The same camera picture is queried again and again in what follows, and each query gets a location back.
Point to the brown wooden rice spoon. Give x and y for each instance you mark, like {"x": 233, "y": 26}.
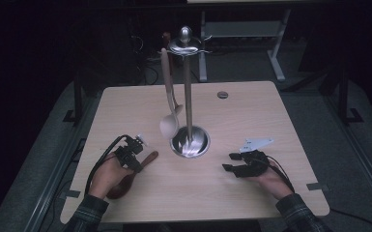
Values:
{"x": 117, "y": 192}

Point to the black metal stand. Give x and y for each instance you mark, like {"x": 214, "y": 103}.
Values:
{"x": 344, "y": 96}
{"x": 78, "y": 96}

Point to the round grey table grommet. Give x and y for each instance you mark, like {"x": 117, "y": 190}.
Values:
{"x": 222, "y": 94}

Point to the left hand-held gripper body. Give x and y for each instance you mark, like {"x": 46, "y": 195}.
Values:
{"x": 128, "y": 153}

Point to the person's right hand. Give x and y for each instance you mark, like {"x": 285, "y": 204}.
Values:
{"x": 275, "y": 183}

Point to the person's left hand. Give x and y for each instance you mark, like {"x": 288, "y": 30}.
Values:
{"x": 108, "y": 177}

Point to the steel utensil rack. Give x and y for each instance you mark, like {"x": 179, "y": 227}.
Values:
{"x": 188, "y": 96}

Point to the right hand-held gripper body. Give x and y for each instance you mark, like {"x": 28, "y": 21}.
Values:
{"x": 254, "y": 164}

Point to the grey tape strip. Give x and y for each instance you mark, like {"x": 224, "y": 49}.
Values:
{"x": 69, "y": 194}
{"x": 317, "y": 186}

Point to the light wooden spatula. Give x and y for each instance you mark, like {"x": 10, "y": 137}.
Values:
{"x": 169, "y": 127}

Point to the metal floor rail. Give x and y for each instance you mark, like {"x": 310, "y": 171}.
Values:
{"x": 364, "y": 158}
{"x": 46, "y": 190}

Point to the white desk frame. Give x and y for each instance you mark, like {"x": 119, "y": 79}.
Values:
{"x": 244, "y": 29}

